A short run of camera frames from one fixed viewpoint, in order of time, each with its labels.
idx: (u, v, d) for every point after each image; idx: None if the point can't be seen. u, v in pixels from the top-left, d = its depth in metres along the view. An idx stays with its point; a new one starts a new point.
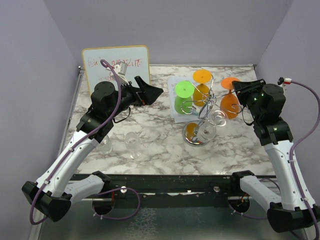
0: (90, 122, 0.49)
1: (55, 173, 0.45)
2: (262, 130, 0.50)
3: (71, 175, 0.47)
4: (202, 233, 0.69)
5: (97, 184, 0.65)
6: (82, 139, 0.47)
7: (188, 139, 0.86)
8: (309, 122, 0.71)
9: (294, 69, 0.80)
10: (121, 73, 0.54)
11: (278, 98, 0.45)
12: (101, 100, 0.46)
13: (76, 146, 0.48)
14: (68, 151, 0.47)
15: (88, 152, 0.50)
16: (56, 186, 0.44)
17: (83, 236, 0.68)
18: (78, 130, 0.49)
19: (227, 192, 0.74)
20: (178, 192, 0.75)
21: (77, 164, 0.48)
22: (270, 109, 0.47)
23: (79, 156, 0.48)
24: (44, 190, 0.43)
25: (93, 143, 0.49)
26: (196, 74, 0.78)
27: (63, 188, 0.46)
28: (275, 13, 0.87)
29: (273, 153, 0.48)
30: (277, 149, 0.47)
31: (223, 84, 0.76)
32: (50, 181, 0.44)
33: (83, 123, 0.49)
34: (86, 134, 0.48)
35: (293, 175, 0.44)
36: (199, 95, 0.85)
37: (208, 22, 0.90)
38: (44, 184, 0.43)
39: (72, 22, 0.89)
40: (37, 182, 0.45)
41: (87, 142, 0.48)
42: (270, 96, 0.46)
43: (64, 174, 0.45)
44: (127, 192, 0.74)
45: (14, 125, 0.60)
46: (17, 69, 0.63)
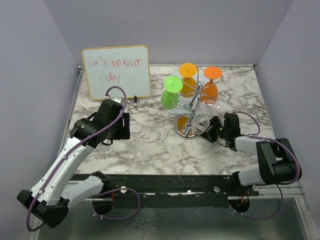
0: (84, 127, 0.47)
1: (49, 182, 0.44)
2: (230, 142, 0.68)
3: (65, 182, 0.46)
4: (202, 233, 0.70)
5: (97, 185, 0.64)
6: (76, 146, 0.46)
7: (179, 131, 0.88)
8: (312, 122, 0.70)
9: (295, 68, 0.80)
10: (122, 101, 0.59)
11: (235, 117, 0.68)
12: (111, 106, 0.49)
13: (70, 153, 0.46)
14: (61, 158, 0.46)
15: (82, 159, 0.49)
16: (50, 195, 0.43)
17: (83, 236, 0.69)
18: (71, 136, 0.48)
19: (227, 192, 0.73)
20: (178, 192, 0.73)
21: (71, 172, 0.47)
22: (232, 125, 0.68)
23: (73, 164, 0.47)
24: (39, 199, 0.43)
25: (87, 149, 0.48)
26: (182, 67, 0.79)
27: (58, 196, 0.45)
28: (276, 12, 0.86)
29: (240, 141, 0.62)
30: (238, 140, 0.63)
31: (206, 73, 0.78)
32: (45, 190, 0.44)
33: (77, 129, 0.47)
34: (79, 141, 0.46)
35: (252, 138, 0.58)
36: (187, 88, 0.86)
37: (209, 21, 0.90)
38: (38, 194, 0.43)
39: (72, 22, 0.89)
40: (32, 190, 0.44)
41: (80, 150, 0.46)
42: (228, 118, 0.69)
43: (58, 182, 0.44)
44: (127, 192, 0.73)
45: (13, 125, 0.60)
46: (17, 69, 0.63)
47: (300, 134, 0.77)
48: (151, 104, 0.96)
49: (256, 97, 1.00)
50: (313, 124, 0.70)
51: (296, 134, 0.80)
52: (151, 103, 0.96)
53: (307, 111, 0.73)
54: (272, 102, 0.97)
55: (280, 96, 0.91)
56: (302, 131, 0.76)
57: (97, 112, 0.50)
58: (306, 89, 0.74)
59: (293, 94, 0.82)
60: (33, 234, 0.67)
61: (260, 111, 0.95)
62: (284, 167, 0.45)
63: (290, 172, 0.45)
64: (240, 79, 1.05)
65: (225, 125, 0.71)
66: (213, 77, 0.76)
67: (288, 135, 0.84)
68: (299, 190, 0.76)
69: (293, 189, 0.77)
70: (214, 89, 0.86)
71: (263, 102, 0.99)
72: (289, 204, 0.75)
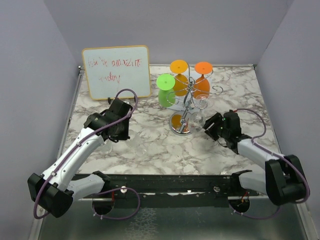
0: (97, 120, 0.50)
1: (62, 166, 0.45)
2: (231, 143, 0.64)
3: (76, 168, 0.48)
4: (202, 233, 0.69)
5: (97, 183, 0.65)
6: (90, 134, 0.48)
7: (174, 128, 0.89)
8: (313, 122, 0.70)
9: (295, 68, 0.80)
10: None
11: (235, 117, 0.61)
12: (122, 105, 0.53)
13: (83, 141, 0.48)
14: (75, 145, 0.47)
15: (92, 149, 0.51)
16: (62, 178, 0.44)
17: (83, 236, 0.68)
18: (85, 127, 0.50)
19: (227, 192, 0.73)
20: (178, 192, 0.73)
21: (82, 159, 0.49)
22: (233, 126, 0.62)
23: (85, 151, 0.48)
24: (51, 181, 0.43)
25: (99, 139, 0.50)
26: (173, 64, 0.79)
27: (67, 182, 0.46)
28: (276, 12, 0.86)
29: (242, 148, 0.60)
30: (241, 144, 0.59)
31: (197, 68, 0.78)
32: (57, 173, 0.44)
33: (90, 121, 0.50)
34: (93, 131, 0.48)
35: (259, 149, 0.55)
36: (179, 84, 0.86)
37: (209, 21, 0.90)
38: (51, 176, 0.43)
39: (72, 23, 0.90)
40: (43, 174, 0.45)
41: (94, 139, 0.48)
42: (229, 117, 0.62)
43: (70, 167, 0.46)
44: (127, 192, 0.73)
45: (13, 124, 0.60)
46: (17, 69, 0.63)
47: (300, 134, 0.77)
48: (151, 104, 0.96)
49: (256, 97, 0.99)
50: (313, 123, 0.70)
51: (296, 134, 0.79)
52: (151, 103, 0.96)
53: (308, 111, 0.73)
54: (272, 102, 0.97)
55: (280, 96, 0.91)
56: (302, 131, 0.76)
57: (108, 110, 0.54)
58: (307, 89, 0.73)
59: (293, 94, 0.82)
60: (33, 234, 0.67)
61: (260, 111, 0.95)
62: (292, 189, 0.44)
63: (298, 193, 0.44)
64: (240, 79, 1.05)
65: (225, 125, 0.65)
66: (203, 72, 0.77)
67: (289, 135, 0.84)
68: None
69: None
70: (205, 83, 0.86)
71: (263, 102, 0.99)
72: (289, 204, 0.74)
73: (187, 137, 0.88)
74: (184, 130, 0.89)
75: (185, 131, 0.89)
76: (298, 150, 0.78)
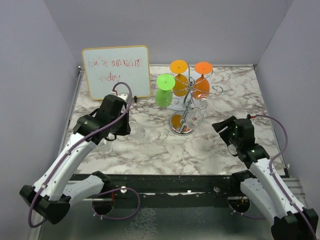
0: (87, 123, 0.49)
1: (52, 177, 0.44)
2: (244, 156, 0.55)
3: (68, 177, 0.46)
4: (202, 233, 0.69)
5: (97, 184, 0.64)
6: (79, 142, 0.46)
7: (174, 128, 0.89)
8: (312, 122, 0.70)
9: (295, 68, 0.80)
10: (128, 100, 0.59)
11: (249, 126, 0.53)
12: (112, 104, 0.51)
13: (73, 148, 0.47)
14: (65, 153, 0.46)
15: (84, 156, 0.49)
16: (53, 190, 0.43)
17: (83, 236, 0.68)
18: (75, 132, 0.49)
19: (227, 192, 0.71)
20: (178, 192, 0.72)
21: (74, 168, 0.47)
22: (246, 136, 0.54)
23: (76, 160, 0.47)
24: (42, 194, 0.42)
25: (90, 145, 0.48)
26: (173, 64, 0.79)
27: (61, 191, 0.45)
28: (276, 12, 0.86)
29: (256, 170, 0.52)
30: (258, 165, 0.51)
31: (197, 68, 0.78)
32: (47, 185, 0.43)
33: (80, 125, 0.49)
34: (83, 137, 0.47)
35: (277, 185, 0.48)
36: (179, 84, 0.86)
37: (209, 21, 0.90)
38: (41, 188, 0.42)
39: (72, 22, 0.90)
40: (34, 186, 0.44)
41: (83, 145, 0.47)
42: (241, 126, 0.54)
43: (61, 177, 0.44)
44: (127, 192, 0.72)
45: (13, 124, 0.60)
46: (17, 69, 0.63)
47: (300, 134, 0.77)
48: (151, 104, 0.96)
49: (256, 97, 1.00)
50: (313, 123, 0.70)
51: (296, 134, 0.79)
52: (151, 103, 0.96)
53: (308, 111, 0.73)
54: (272, 102, 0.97)
55: (280, 96, 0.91)
56: (302, 131, 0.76)
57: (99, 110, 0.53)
58: (307, 89, 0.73)
59: (293, 94, 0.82)
60: (33, 234, 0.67)
61: (260, 111, 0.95)
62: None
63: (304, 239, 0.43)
64: (239, 79, 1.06)
65: (237, 134, 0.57)
66: (203, 72, 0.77)
67: (288, 135, 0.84)
68: (299, 190, 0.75)
69: (294, 189, 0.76)
70: (205, 83, 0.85)
71: (263, 102, 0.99)
72: None
73: (187, 137, 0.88)
74: (184, 130, 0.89)
75: (185, 132, 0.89)
76: (298, 150, 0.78)
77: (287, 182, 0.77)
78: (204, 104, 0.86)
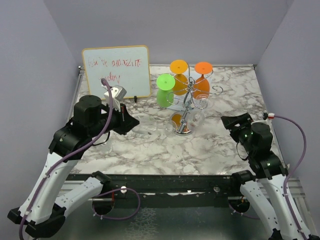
0: (63, 140, 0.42)
1: (35, 202, 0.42)
2: (257, 166, 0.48)
3: (53, 197, 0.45)
4: (203, 233, 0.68)
5: (95, 188, 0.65)
6: (56, 165, 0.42)
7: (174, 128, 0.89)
8: (313, 122, 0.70)
9: (295, 68, 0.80)
10: (116, 99, 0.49)
11: (268, 136, 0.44)
12: (85, 112, 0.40)
13: (51, 171, 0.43)
14: (43, 178, 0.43)
15: (67, 173, 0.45)
16: (38, 215, 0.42)
17: (82, 236, 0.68)
18: (50, 151, 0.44)
19: (227, 192, 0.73)
20: (178, 192, 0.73)
21: (58, 187, 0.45)
22: (262, 145, 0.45)
23: (57, 181, 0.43)
24: (28, 219, 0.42)
25: (69, 165, 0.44)
26: (173, 64, 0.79)
27: (48, 211, 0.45)
28: (276, 12, 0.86)
29: (268, 187, 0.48)
30: (272, 183, 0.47)
31: (197, 68, 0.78)
32: (32, 210, 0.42)
33: (56, 143, 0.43)
34: (59, 159, 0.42)
35: (288, 208, 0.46)
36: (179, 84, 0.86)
37: (209, 21, 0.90)
38: (25, 215, 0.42)
39: (73, 22, 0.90)
40: (20, 210, 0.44)
41: (62, 167, 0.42)
42: (259, 134, 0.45)
43: (44, 202, 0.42)
44: (127, 192, 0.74)
45: (13, 124, 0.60)
46: (17, 68, 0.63)
47: (300, 134, 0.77)
48: (151, 104, 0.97)
49: (256, 97, 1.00)
50: (313, 123, 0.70)
51: (296, 134, 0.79)
52: (151, 103, 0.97)
53: (308, 110, 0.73)
54: (272, 102, 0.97)
55: (280, 96, 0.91)
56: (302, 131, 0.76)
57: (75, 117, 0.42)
58: (307, 88, 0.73)
59: (293, 94, 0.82)
60: None
61: (260, 111, 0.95)
62: None
63: None
64: (240, 79, 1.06)
65: (251, 140, 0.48)
66: (203, 73, 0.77)
67: (289, 135, 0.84)
68: (299, 190, 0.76)
69: (294, 189, 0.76)
70: (205, 83, 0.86)
71: (263, 102, 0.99)
72: None
73: (187, 137, 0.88)
74: (184, 130, 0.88)
75: (185, 132, 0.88)
76: (298, 150, 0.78)
77: (288, 182, 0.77)
78: (204, 103, 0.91)
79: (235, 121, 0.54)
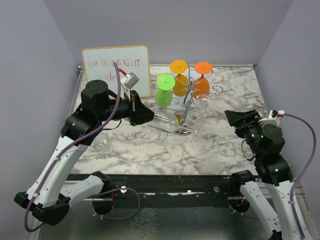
0: (75, 124, 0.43)
1: (44, 184, 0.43)
2: (263, 170, 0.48)
3: (62, 182, 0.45)
4: (202, 233, 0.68)
5: (97, 185, 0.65)
6: (67, 148, 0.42)
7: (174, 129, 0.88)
8: (312, 122, 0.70)
9: (295, 68, 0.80)
10: (126, 85, 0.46)
11: (280, 141, 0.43)
12: (92, 98, 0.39)
13: (62, 154, 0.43)
14: (54, 160, 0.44)
15: (77, 158, 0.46)
16: (46, 198, 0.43)
17: (83, 236, 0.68)
18: (62, 135, 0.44)
19: (227, 192, 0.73)
20: (178, 192, 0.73)
21: (67, 172, 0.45)
22: (271, 150, 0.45)
23: (67, 165, 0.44)
24: (35, 201, 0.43)
25: (79, 149, 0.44)
26: (173, 64, 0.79)
27: (55, 196, 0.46)
28: (276, 12, 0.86)
29: (274, 193, 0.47)
30: (278, 190, 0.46)
31: (197, 68, 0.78)
32: (40, 193, 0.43)
33: (68, 128, 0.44)
34: (71, 142, 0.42)
35: (293, 215, 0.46)
36: (179, 85, 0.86)
37: (209, 21, 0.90)
38: (33, 197, 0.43)
39: (72, 22, 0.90)
40: (28, 193, 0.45)
41: (73, 150, 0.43)
42: (270, 139, 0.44)
43: (52, 185, 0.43)
44: (127, 192, 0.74)
45: (13, 124, 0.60)
46: (17, 68, 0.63)
47: (300, 134, 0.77)
48: (151, 104, 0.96)
49: (256, 97, 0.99)
50: (313, 123, 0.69)
51: (296, 134, 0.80)
52: (151, 104, 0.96)
53: (308, 111, 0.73)
54: (272, 102, 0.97)
55: (280, 96, 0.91)
56: (302, 131, 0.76)
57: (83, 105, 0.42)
58: (307, 88, 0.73)
59: (293, 94, 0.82)
60: (33, 234, 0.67)
61: (260, 111, 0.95)
62: None
63: None
64: (240, 79, 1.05)
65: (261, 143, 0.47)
66: (203, 73, 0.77)
67: (289, 135, 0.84)
68: (299, 190, 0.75)
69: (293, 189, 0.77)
70: (205, 83, 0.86)
71: (263, 102, 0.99)
72: None
73: (187, 137, 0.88)
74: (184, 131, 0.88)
75: (185, 132, 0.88)
76: (298, 150, 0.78)
77: None
78: (204, 104, 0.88)
79: (241, 119, 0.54)
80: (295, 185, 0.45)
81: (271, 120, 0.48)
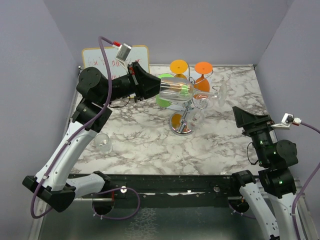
0: (86, 111, 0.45)
1: (53, 168, 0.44)
2: (267, 181, 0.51)
3: (70, 167, 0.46)
4: (202, 233, 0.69)
5: (98, 182, 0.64)
6: (78, 132, 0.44)
7: (174, 129, 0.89)
8: (312, 122, 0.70)
9: (295, 68, 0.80)
10: (119, 58, 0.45)
11: (292, 162, 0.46)
12: (90, 91, 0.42)
13: (72, 138, 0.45)
14: (64, 144, 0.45)
15: (86, 144, 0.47)
16: (55, 181, 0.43)
17: (83, 236, 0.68)
18: (73, 121, 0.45)
19: (227, 192, 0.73)
20: (178, 192, 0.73)
21: (75, 157, 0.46)
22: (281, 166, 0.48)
23: (77, 149, 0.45)
24: (44, 184, 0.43)
25: (90, 134, 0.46)
26: (173, 64, 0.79)
27: (63, 181, 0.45)
28: (276, 12, 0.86)
29: (277, 205, 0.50)
30: (281, 202, 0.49)
31: (197, 68, 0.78)
32: (49, 176, 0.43)
33: (79, 113, 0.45)
34: (82, 126, 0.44)
35: (293, 227, 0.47)
36: None
37: (209, 21, 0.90)
38: (43, 180, 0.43)
39: (72, 23, 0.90)
40: (36, 176, 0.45)
41: (83, 135, 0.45)
42: (283, 158, 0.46)
43: (62, 169, 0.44)
44: (127, 192, 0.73)
45: (13, 123, 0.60)
46: (17, 68, 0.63)
47: (300, 134, 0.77)
48: (151, 104, 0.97)
49: (256, 97, 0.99)
50: (313, 123, 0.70)
51: (296, 134, 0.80)
52: (151, 103, 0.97)
53: (308, 111, 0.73)
54: (272, 102, 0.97)
55: (280, 96, 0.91)
56: (302, 131, 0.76)
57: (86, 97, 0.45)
58: (307, 88, 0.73)
59: (293, 94, 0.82)
60: (33, 234, 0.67)
61: (260, 111, 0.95)
62: None
63: None
64: (240, 79, 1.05)
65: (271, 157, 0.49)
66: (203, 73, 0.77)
67: (289, 135, 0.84)
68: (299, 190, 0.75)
69: None
70: (204, 83, 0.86)
71: (263, 102, 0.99)
72: None
73: (187, 137, 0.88)
74: (184, 130, 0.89)
75: (185, 132, 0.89)
76: (298, 149, 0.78)
77: None
78: (204, 104, 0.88)
79: (251, 123, 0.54)
80: (297, 197, 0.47)
81: (285, 127, 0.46)
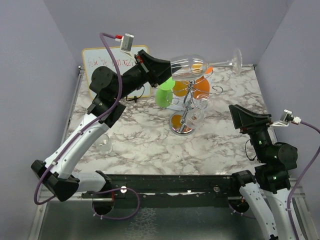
0: (102, 104, 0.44)
1: (63, 155, 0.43)
2: (263, 179, 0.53)
3: (79, 157, 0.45)
4: (202, 233, 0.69)
5: (99, 180, 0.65)
6: (92, 123, 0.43)
7: (174, 129, 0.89)
8: (312, 122, 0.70)
9: (295, 68, 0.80)
10: (125, 50, 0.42)
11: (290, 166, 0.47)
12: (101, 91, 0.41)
13: (85, 129, 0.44)
14: (77, 133, 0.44)
15: (98, 136, 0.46)
16: (62, 168, 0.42)
17: (83, 235, 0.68)
18: (88, 112, 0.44)
19: (227, 192, 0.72)
20: (178, 192, 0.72)
21: (85, 148, 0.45)
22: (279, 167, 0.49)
23: (88, 140, 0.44)
24: (51, 170, 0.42)
25: (103, 127, 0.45)
26: None
27: (71, 170, 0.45)
28: (276, 12, 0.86)
29: (273, 201, 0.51)
30: (276, 198, 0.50)
31: None
32: (58, 162, 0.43)
33: (95, 106, 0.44)
34: (96, 118, 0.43)
35: (289, 222, 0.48)
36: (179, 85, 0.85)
37: (209, 21, 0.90)
38: (51, 165, 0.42)
39: (72, 23, 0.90)
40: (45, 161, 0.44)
41: (97, 127, 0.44)
42: (282, 162, 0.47)
43: (71, 157, 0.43)
44: (127, 192, 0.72)
45: (13, 124, 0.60)
46: (17, 69, 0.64)
47: (299, 134, 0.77)
48: (151, 104, 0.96)
49: (256, 97, 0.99)
50: (313, 123, 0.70)
51: (296, 134, 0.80)
52: (151, 103, 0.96)
53: (308, 111, 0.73)
54: (272, 102, 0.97)
55: (280, 96, 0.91)
56: (302, 131, 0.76)
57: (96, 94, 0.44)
58: (306, 88, 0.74)
59: (293, 94, 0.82)
60: (33, 234, 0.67)
61: (260, 111, 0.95)
62: None
63: None
64: (239, 79, 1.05)
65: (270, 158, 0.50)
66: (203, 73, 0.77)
67: (289, 135, 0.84)
68: (299, 190, 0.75)
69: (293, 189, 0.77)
70: (204, 83, 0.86)
71: (263, 102, 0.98)
72: None
73: (187, 137, 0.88)
74: (184, 130, 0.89)
75: (185, 132, 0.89)
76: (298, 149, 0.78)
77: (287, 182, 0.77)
78: (204, 103, 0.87)
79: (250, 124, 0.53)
80: (291, 192, 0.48)
81: (284, 125, 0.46)
